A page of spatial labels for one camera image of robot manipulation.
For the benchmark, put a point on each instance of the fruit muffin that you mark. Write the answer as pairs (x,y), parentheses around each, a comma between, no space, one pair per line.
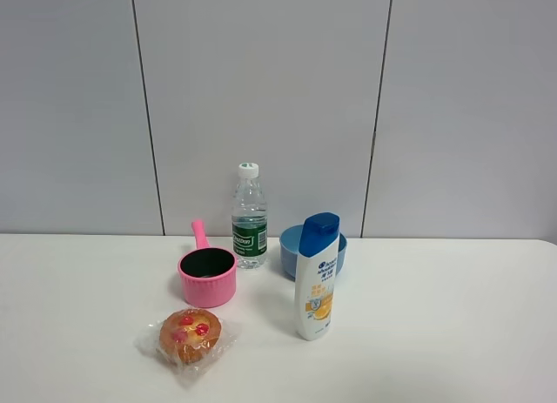
(188,341)

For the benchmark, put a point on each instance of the clear water bottle green label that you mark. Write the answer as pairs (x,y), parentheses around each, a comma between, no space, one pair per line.
(249,218)

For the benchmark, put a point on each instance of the blue plastic bowl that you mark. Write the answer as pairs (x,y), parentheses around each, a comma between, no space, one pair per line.
(289,248)

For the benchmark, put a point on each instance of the white blue shampoo bottle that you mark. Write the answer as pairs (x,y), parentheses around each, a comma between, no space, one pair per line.
(315,275)

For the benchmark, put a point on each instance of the pink toy saucepan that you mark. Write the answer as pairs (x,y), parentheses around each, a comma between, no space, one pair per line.
(208,274)

